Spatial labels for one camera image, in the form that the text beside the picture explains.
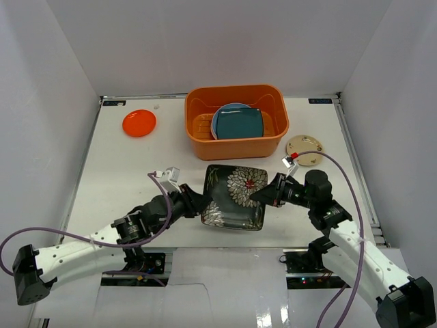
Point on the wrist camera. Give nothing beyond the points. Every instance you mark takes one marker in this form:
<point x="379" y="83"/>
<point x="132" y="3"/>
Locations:
<point x="167" y="179"/>
<point x="290" y="162"/>

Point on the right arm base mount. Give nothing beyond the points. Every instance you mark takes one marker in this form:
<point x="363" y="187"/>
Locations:
<point x="305" y="273"/>

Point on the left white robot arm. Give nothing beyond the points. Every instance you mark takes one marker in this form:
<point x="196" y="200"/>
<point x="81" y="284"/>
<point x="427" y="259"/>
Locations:
<point x="37" y="272"/>

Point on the blue round plate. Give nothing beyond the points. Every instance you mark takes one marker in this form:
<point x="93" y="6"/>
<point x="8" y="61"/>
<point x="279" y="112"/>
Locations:
<point x="215" y="119"/>

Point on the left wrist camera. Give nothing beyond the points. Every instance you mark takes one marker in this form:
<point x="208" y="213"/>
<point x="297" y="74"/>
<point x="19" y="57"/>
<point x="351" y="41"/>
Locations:
<point x="167" y="179"/>

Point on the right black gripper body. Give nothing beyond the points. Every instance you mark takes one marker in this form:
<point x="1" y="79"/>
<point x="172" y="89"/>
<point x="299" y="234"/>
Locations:
<point x="290" y="193"/>

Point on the beige floral round plate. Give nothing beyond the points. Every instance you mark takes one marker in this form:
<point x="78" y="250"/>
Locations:
<point x="303" y="143"/>

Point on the black floral square plate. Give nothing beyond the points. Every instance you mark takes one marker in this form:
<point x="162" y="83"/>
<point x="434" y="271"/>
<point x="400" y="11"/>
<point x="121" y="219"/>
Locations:
<point x="230" y="188"/>

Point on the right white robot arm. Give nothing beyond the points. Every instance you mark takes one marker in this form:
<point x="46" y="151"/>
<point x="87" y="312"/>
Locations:
<point x="396" y="298"/>

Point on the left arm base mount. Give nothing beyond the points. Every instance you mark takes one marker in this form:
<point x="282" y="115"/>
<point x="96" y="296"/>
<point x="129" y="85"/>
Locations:
<point x="153" y="271"/>

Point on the orange round plate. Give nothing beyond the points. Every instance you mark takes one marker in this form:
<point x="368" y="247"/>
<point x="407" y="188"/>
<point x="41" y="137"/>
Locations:
<point x="139" y="123"/>

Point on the orange plastic bin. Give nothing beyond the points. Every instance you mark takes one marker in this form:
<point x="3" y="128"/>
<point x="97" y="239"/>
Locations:
<point x="202" y="103"/>

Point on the teal square plate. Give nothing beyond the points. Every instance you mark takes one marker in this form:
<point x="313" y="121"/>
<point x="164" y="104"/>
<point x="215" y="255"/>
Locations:
<point x="251" y="127"/>

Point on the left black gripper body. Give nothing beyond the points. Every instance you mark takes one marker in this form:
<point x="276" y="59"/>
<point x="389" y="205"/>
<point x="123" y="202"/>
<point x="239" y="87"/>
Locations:
<point x="186" y="199"/>

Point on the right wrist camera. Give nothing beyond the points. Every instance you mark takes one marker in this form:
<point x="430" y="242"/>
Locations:
<point x="290" y="162"/>

